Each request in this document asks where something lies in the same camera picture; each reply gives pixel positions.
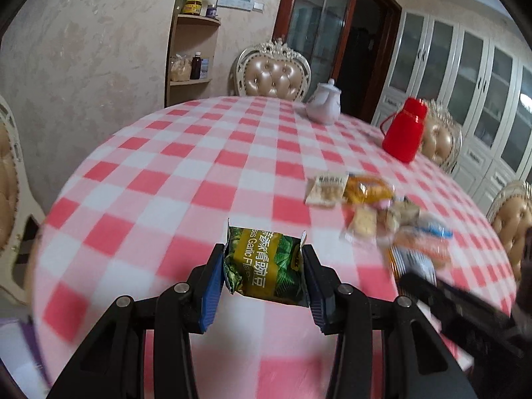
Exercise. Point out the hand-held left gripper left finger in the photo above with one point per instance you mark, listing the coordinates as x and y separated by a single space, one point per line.
211 295

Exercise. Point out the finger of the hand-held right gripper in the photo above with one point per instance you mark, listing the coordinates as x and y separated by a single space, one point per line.
453 299

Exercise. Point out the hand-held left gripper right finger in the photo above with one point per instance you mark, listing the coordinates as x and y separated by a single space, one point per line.
316 299

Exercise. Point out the striped snack packet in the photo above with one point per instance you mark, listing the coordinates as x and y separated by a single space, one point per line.
411 264

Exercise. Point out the green snack packet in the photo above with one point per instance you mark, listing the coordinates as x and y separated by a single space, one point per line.
266 266

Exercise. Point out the orange snack packet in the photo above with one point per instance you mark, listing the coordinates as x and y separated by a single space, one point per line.
424 245

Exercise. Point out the clear cracker snack packet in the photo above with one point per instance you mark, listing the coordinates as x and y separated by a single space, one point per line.
362 222

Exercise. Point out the grey snack packet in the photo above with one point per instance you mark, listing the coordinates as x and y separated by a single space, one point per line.
397 216

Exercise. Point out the yellow snack packet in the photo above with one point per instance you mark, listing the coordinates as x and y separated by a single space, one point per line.
368 189

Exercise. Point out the ornate tufted beige chair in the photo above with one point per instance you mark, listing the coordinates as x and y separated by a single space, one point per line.
440 141
513 220
272 77
12 199

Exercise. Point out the pink checked tablecloth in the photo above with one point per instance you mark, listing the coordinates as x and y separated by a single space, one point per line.
199 166

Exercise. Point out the red thermos jug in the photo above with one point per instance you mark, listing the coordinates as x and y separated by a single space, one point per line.
403 131

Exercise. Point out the white teapot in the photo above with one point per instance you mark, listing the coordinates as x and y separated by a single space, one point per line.
323 104

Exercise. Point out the white glass door cabinet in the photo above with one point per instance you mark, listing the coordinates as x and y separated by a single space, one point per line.
469 75

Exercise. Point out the small blue box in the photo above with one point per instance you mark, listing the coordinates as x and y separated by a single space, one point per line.
205 68

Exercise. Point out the clear bag of food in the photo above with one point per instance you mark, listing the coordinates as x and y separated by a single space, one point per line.
181 70

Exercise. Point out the dark brown bottle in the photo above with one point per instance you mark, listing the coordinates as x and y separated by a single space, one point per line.
196 66

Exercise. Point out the wooden corner shelf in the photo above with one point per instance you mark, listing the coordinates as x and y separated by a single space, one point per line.
195 39

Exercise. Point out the dark wooden glass door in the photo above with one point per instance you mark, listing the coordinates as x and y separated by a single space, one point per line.
324 25

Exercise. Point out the yellow label jar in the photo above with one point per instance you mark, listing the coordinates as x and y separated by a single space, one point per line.
193 6

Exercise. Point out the white wall switch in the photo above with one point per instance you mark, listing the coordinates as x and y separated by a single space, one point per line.
259 6

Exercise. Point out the wall control panel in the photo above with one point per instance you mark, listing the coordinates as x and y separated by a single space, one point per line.
235 1

